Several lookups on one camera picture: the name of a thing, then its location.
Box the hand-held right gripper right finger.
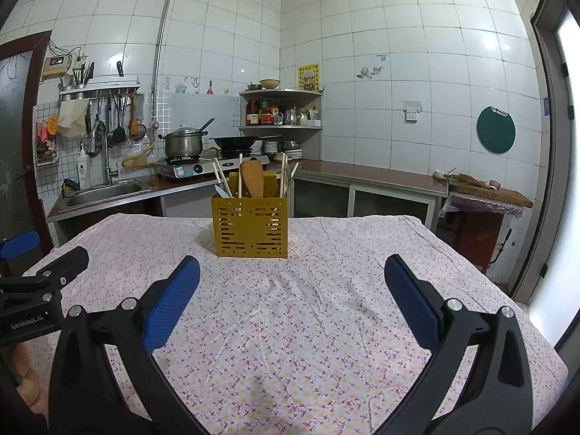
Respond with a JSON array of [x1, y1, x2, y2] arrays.
[[376, 254, 534, 435]]

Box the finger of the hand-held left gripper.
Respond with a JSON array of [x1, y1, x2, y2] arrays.
[[0, 231, 39, 261], [0, 246, 90, 312]]

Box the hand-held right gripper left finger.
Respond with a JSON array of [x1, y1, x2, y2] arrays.
[[49, 255, 204, 435]]

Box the yellow slotted utensil holder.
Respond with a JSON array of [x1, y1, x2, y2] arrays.
[[211, 172, 289, 259]]

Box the wooden spatula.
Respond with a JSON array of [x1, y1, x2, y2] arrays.
[[240, 161, 265, 199]]

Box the row of hanging kitchen utensils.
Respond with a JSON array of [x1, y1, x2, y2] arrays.
[[84, 90, 148, 148]]

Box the person's left hand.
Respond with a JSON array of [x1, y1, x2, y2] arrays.
[[11, 340, 46, 418]]

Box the small plastic covered table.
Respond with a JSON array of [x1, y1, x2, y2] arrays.
[[439, 192, 526, 273]]

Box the steel sink with faucet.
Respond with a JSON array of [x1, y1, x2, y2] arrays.
[[34, 100, 157, 200]]

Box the white soap bottle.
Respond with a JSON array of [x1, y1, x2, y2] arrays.
[[77, 147, 91, 190]]

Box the brown framed glass door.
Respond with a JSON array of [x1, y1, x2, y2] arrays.
[[0, 31, 53, 254]]

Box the stainless steel sink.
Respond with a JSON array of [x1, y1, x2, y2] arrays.
[[66, 179, 152, 207]]

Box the metal faucet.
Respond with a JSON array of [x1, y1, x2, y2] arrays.
[[86, 122, 119, 186]]

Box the brown kitchen counter with cabinets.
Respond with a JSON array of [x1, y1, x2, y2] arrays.
[[46, 158, 449, 236]]

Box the wooden cutting board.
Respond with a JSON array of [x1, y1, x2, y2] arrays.
[[432, 170, 534, 209]]

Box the metal gas stove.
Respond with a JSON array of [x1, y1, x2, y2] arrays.
[[153, 154, 270, 179]]

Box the beige hanging cloth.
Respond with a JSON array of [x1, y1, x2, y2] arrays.
[[58, 99, 89, 138]]

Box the stainless steel pot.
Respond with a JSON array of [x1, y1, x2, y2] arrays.
[[158, 124, 208, 158]]

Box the black wok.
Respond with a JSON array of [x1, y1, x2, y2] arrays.
[[208, 135, 282, 151]]

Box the beige controller box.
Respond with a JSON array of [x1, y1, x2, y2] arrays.
[[42, 55, 73, 78]]

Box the stack of white dishes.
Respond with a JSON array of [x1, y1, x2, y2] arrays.
[[263, 140, 303, 159]]

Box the green round cutting board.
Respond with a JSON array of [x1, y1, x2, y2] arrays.
[[477, 105, 516, 152]]

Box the metal corner shelf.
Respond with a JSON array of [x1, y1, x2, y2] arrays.
[[239, 89, 324, 130]]

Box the row of sauce bottles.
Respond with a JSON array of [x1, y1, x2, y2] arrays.
[[246, 99, 282, 125]]

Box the small wire basket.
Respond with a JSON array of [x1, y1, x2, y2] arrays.
[[35, 138, 59, 166]]

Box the yellow gas hose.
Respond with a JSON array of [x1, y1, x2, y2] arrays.
[[121, 140, 157, 168]]

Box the metal wall rack shelf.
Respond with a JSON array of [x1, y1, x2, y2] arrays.
[[58, 80, 141, 100]]

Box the black handled knives in cup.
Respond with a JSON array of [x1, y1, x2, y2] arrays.
[[71, 61, 96, 89]]

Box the bright doorway frame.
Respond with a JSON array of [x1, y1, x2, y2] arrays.
[[530, 0, 580, 304]]

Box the grey wall pipe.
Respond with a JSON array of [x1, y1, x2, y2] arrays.
[[151, 0, 182, 130]]

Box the yellow wall poster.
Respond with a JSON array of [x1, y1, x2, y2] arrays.
[[298, 63, 320, 91]]

